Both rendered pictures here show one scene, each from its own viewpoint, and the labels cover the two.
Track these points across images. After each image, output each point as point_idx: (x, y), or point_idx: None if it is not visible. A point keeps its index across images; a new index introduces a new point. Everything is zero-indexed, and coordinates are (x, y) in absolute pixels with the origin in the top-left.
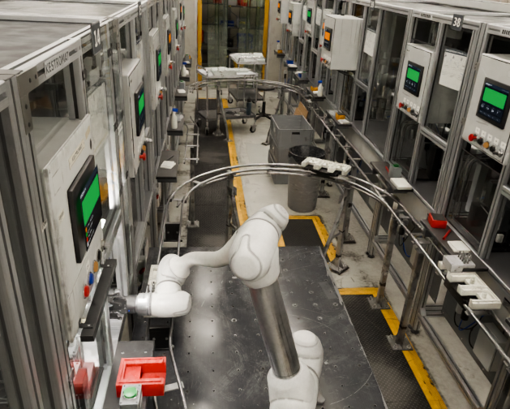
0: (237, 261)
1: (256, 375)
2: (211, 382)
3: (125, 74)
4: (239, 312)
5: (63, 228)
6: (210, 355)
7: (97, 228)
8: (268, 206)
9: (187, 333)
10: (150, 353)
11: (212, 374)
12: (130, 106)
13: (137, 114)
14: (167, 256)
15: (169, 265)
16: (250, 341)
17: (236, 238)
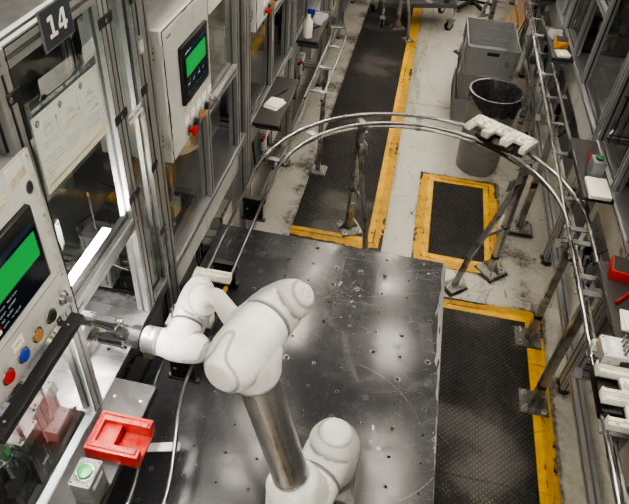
0: (209, 368)
1: None
2: (226, 440)
3: (157, 28)
4: (297, 346)
5: None
6: (239, 401)
7: (51, 282)
8: (286, 284)
9: None
10: (145, 404)
11: (232, 429)
12: (165, 73)
13: (182, 78)
14: (193, 281)
15: (189, 298)
16: (295, 393)
17: (220, 330)
